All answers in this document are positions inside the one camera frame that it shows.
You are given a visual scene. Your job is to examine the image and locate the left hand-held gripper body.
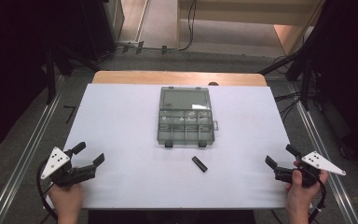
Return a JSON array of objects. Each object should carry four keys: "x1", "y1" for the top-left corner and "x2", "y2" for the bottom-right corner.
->
[{"x1": 40, "y1": 147, "x2": 98, "y2": 189}]

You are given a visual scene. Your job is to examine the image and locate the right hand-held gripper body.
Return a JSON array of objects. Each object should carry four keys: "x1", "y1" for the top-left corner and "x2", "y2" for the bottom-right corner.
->
[{"x1": 274, "y1": 150, "x2": 347, "y2": 189}]

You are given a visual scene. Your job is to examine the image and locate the person's left hand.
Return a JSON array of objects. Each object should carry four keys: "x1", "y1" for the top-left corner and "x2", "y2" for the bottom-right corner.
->
[{"x1": 48, "y1": 182, "x2": 85, "y2": 217}]

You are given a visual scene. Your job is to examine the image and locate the person's right hand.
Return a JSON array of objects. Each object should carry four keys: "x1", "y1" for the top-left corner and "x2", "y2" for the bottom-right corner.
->
[{"x1": 284, "y1": 161, "x2": 329, "y2": 217}]

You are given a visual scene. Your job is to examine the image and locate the white table cover board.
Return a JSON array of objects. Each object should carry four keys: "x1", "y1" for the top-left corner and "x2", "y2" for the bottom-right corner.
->
[{"x1": 46, "y1": 83, "x2": 312, "y2": 210}]

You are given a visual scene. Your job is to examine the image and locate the small black flat bar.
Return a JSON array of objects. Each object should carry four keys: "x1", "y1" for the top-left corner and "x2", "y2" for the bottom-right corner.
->
[{"x1": 191, "y1": 155, "x2": 209, "y2": 174}]

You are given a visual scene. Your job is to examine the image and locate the black metal stand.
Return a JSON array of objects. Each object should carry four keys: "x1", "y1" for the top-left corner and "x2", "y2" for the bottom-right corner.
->
[
  {"x1": 41, "y1": 43, "x2": 102, "y2": 105},
  {"x1": 257, "y1": 29, "x2": 324, "y2": 111}
]

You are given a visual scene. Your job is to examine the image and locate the dark curtain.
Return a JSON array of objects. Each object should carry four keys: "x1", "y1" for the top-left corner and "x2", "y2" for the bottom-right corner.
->
[
  {"x1": 304, "y1": 0, "x2": 358, "y2": 167},
  {"x1": 0, "y1": 0, "x2": 117, "y2": 158}
]

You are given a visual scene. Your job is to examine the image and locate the grey transparent compartment box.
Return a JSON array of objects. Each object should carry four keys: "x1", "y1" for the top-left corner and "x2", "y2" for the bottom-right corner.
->
[{"x1": 157, "y1": 86, "x2": 219, "y2": 149}]

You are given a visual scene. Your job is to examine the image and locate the light wooden furniture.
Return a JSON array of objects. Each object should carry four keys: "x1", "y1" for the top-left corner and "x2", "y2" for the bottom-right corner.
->
[{"x1": 176, "y1": 0, "x2": 325, "y2": 56}]

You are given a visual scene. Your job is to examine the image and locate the aluminium floor rail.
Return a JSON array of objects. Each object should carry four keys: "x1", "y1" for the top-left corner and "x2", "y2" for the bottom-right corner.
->
[
  {"x1": 287, "y1": 82, "x2": 358, "y2": 224},
  {"x1": 0, "y1": 76, "x2": 67, "y2": 224}
]

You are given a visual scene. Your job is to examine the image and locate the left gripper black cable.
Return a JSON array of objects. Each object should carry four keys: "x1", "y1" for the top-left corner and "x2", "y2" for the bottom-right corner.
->
[{"x1": 35, "y1": 159, "x2": 60, "y2": 222}]

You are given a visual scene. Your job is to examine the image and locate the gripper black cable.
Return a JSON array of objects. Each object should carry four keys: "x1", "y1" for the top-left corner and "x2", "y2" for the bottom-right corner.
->
[
  {"x1": 307, "y1": 178, "x2": 328, "y2": 224},
  {"x1": 35, "y1": 159, "x2": 60, "y2": 222}
]

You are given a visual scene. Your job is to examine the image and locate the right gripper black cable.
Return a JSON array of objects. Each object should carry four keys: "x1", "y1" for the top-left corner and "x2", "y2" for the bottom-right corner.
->
[{"x1": 307, "y1": 178, "x2": 328, "y2": 224}]

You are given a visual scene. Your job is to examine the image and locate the black floor cable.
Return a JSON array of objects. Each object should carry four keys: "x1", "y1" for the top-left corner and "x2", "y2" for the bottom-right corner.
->
[{"x1": 116, "y1": 0, "x2": 199, "y2": 53}]

